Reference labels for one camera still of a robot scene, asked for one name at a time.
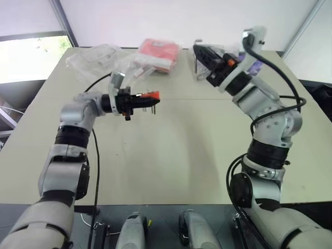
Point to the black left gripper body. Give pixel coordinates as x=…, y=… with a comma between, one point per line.
x=124, y=102

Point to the dark crate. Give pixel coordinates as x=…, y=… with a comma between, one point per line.
x=319, y=90

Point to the black box under table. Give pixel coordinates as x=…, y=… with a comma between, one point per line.
x=101, y=234

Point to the dark window frame post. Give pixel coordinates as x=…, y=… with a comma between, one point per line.
x=63, y=22

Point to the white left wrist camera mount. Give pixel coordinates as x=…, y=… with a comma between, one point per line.
x=113, y=89

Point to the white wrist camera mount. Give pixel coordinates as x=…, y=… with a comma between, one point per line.
x=255, y=35
x=113, y=89

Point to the clear crumpled plastic bag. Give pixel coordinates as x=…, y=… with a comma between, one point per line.
x=228, y=49

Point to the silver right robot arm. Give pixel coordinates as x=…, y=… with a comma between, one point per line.
x=267, y=122

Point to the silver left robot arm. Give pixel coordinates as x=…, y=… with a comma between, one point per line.
x=64, y=176

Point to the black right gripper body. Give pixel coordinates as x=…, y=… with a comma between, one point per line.
x=220, y=70

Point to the grey wall corner post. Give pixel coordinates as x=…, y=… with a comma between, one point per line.
x=302, y=28

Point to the red package in plastic bag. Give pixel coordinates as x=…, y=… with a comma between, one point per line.
x=158, y=53

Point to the silver hex key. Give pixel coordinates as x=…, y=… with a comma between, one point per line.
x=195, y=62

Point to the red hex key holder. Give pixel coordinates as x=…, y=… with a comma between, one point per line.
x=151, y=95

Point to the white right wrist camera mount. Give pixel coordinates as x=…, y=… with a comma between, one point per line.
x=255, y=35

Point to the bright window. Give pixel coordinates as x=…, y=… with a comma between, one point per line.
x=31, y=58

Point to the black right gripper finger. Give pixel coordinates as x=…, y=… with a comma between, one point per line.
x=210, y=52
x=206, y=61

